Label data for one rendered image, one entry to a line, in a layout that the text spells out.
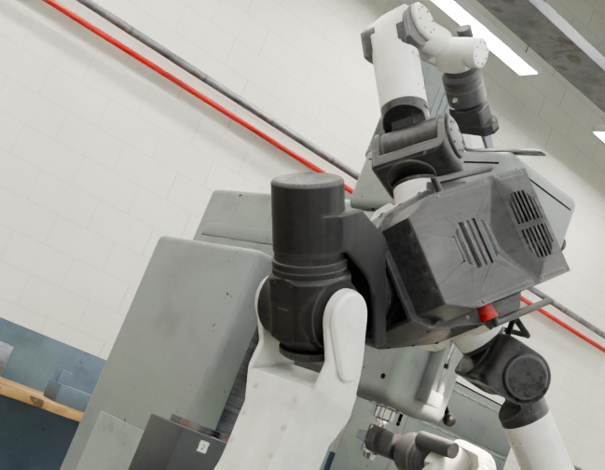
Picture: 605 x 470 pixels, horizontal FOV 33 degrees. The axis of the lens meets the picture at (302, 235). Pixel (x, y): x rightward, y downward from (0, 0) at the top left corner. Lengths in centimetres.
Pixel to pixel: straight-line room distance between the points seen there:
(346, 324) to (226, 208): 142
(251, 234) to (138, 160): 393
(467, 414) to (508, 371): 601
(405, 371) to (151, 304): 85
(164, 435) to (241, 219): 99
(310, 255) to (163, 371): 115
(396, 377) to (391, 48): 70
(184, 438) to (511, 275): 69
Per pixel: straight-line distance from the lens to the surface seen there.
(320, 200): 151
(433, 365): 224
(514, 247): 172
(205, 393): 247
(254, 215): 279
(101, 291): 659
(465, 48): 226
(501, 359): 180
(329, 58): 753
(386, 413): 230
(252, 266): 249
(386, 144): 189
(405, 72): 195
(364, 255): 158
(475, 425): 790
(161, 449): 199
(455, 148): 187
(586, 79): 590
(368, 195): 244
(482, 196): 172
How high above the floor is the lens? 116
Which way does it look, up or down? 11 degrees up
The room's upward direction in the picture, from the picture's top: 22 degrees clockwise
